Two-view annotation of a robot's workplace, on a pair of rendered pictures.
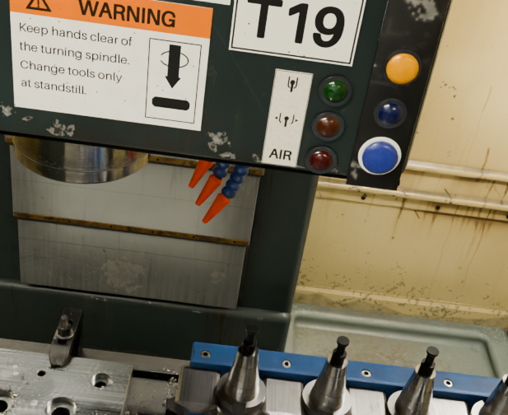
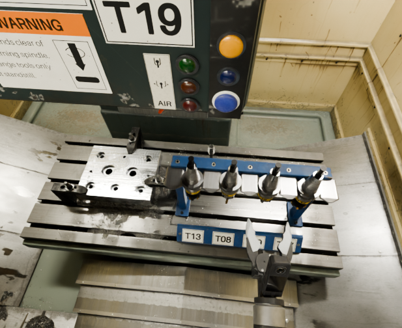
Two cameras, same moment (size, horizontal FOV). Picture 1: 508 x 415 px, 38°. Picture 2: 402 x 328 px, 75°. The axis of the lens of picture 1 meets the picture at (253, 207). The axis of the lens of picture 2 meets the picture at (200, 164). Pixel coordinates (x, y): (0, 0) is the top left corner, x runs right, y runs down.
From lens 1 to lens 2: 0.33 m
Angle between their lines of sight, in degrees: 26
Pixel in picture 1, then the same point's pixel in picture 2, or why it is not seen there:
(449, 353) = (303, 123)
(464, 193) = (315, 53)
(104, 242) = not seen: hidden behind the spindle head
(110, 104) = (53, 82)
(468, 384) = (298, 170)
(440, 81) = not seen: outside the picture
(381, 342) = (274, 120)
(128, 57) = (46, 53)
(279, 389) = (210, 176)
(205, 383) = (177, 175)
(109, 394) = (151, 164)
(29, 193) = not seen: hidden behind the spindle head
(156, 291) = (173, 113)
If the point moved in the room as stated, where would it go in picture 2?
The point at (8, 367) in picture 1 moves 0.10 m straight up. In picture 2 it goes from (111, 155) to (103, 140)
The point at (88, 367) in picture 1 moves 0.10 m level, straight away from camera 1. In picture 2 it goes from (143, 153) to (143, 134)
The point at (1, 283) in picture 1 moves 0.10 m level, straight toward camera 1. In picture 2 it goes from (113, 112) to (114, 126)
